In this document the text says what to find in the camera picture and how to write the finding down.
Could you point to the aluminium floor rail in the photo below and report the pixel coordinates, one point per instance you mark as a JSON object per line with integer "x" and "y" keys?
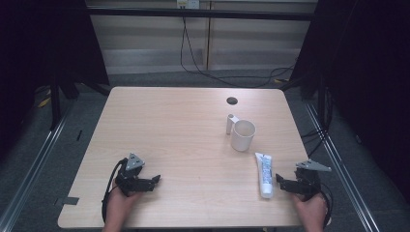
{"x": 345, "y": 167}
{"x": 29, "y": 180}

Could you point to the person's left hand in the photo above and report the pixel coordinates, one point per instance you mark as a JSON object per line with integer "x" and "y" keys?
{"x": 117, "y": 204}

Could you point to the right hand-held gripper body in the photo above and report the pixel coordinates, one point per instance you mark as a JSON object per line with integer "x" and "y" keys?
{"x": 308, "y": 180}

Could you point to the white toothpaste tube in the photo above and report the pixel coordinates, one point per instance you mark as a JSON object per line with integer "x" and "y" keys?
{"x": 265, "y": 175}

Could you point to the white wall power outlet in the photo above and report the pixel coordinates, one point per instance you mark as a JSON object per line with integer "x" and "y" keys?
{"x": 188, "y": 3}

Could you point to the black metal stand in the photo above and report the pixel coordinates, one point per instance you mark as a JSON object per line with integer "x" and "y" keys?
{"x": 55, "y": 106}

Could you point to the black horizontal frame bar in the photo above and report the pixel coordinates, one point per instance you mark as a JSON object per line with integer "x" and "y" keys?
{"x": 199, "y": 14}

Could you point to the black curtain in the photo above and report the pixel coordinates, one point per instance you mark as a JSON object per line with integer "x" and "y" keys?
{"x": 364, "y": 74}
{"x": 42, "y": 48}

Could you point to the grey tape strip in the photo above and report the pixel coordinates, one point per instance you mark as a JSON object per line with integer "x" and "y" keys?
{"x": 68, "y": 201}

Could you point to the white cup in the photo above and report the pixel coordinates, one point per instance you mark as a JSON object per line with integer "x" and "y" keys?
{"x": 242, "y": 137}

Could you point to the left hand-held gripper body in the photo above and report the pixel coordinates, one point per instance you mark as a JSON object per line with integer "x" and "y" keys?
{"x": 134, "y": 162}

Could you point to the person's right hand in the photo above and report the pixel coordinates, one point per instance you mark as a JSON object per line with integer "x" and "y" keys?
{"x": 312, "y": 209}

